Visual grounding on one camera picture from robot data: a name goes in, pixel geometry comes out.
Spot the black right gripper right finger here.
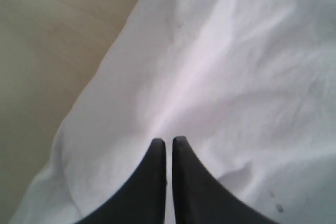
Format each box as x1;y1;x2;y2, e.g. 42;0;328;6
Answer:
172;136;263;223

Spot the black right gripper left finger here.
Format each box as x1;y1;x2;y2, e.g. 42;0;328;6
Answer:
79;138;165;224

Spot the white t-shirt red Chinese logo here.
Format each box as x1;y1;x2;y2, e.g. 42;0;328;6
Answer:
10;0;335;223

